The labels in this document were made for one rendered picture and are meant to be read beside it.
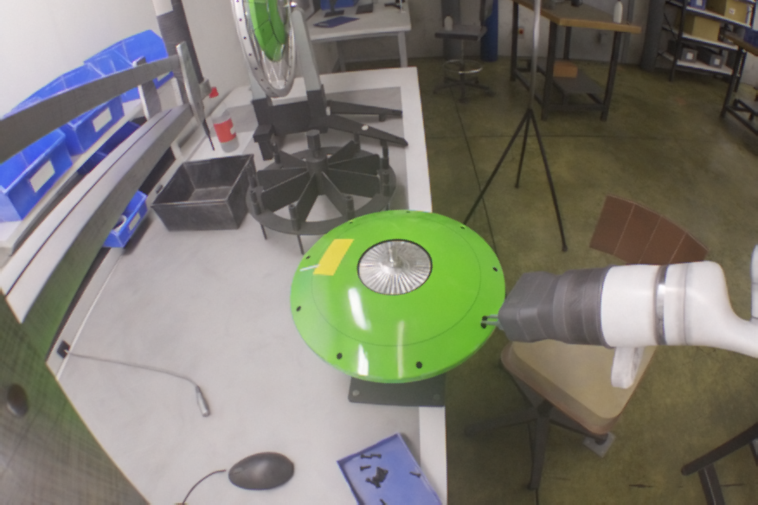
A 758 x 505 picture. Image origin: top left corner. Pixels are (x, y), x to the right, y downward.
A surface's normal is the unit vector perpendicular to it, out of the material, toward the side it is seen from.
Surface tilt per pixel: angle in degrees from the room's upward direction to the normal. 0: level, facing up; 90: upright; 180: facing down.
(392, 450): 0
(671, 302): 54
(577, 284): 37
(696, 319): 67
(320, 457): 0
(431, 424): 0
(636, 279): 29
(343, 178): 88
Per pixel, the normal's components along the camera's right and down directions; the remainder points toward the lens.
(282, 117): 0.02, 0.65
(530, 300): -0.48, -0.83
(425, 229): 0.00, -0.85
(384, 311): -0.13, -0.65
